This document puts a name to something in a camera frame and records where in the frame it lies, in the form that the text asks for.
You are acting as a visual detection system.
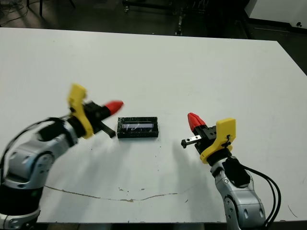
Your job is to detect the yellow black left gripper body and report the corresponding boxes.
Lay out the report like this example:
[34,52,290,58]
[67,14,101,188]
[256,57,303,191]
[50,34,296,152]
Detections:
[67,83,116,139]

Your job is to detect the glossy black box lid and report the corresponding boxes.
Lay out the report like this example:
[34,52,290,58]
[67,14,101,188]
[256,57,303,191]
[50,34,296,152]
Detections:
[117,116,160,140]

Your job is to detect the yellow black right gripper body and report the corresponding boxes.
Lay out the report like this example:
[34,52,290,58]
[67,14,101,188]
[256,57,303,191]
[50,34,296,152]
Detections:
[180,117,237,165]

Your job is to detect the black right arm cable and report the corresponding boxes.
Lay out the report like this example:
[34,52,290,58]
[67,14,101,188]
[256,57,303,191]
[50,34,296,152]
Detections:
[244,166,283,227]

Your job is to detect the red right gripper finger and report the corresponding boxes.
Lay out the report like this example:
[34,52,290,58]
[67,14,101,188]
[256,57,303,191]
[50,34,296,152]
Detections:
[187,113,201,134]
[189,112,208,127]

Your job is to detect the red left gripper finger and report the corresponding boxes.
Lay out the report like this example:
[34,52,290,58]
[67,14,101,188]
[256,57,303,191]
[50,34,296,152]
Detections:
[105,100,124,112]
[107,103,124,115]

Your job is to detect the black chair legs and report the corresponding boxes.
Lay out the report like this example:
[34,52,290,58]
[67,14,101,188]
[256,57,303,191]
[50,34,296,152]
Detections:
[25,0,76,17]

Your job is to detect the black wheeled equipment frame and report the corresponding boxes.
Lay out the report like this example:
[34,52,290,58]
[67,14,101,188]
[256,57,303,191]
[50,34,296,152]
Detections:
[122,0,208,36]

